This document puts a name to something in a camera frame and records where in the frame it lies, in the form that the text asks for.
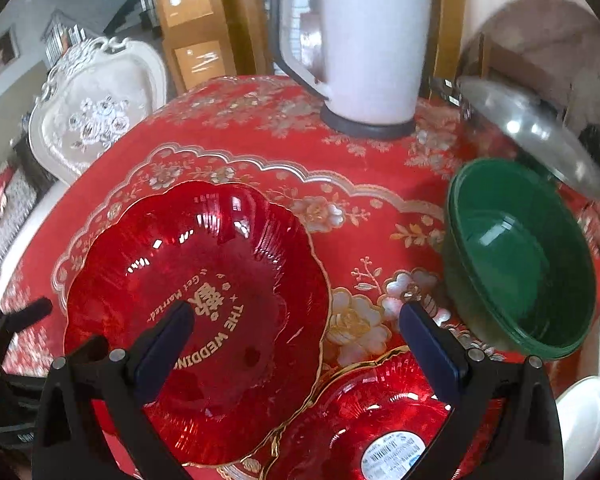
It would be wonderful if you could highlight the small red glass plate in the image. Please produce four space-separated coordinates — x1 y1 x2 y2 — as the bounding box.
262 346 504 480

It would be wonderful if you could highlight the green plastic bowl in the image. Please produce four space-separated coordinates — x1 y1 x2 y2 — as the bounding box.
442 158 596 361

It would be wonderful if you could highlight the large red wedding plate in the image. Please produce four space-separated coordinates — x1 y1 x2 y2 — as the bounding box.
64 181 330 467

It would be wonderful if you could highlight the white ornate chair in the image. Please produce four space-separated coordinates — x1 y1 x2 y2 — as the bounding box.
28 37 168 185

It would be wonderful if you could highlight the steel pot with glass lid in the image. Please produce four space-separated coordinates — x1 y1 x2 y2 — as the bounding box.
457 76 600 200

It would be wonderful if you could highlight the wooden cabinet door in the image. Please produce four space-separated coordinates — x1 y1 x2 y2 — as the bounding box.
155 0 236 94

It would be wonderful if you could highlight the white electric kettle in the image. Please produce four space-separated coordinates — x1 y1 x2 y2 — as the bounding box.
268 0 432 140

